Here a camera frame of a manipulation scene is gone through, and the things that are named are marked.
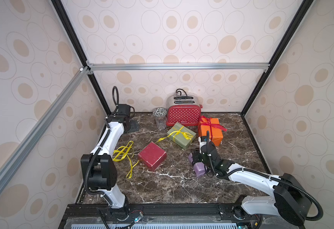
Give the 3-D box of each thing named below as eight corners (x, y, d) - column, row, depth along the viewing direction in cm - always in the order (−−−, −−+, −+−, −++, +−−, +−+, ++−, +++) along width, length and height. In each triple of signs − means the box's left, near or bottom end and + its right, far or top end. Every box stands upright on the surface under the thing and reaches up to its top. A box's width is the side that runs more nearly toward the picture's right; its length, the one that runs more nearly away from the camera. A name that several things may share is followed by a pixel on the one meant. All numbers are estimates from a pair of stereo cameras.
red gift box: (137, 160, 95) (135, 155, 89) (151, 146, 102) (150, 140, 96) (153, 173, 89) (151, 168, 83) (166, 157, 96) (166, 151, 90)
